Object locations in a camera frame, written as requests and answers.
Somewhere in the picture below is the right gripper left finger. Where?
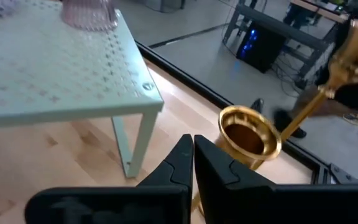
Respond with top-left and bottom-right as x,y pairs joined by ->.
25,133 -> 195,224

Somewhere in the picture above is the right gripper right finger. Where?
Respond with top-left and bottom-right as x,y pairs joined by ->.
194,134 -> 358,224

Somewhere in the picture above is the gold candlestick holder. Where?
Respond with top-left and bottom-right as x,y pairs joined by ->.
279,18 -> 358,143
191,105 -> 283,218

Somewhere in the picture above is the pink glass candle holder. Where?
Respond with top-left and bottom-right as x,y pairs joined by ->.
60,0 -> 119,32

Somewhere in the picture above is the person's black shoe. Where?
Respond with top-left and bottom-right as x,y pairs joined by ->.
249,98 -> 264,113
272,108 -> 308,139

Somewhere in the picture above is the person's leg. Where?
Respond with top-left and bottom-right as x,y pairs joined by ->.
290,85 -> 358,119

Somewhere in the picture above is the person's light shoe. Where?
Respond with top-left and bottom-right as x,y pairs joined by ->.
342,111 -> 358,126

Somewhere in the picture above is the black computer tower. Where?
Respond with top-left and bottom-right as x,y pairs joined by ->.
235,21 -> 287,74

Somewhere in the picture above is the green perforated metal shelf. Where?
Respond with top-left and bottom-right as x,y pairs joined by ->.
0,0 -> 165,179

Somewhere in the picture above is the black metal desk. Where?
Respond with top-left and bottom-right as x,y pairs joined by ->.
222,2 -> 335,82

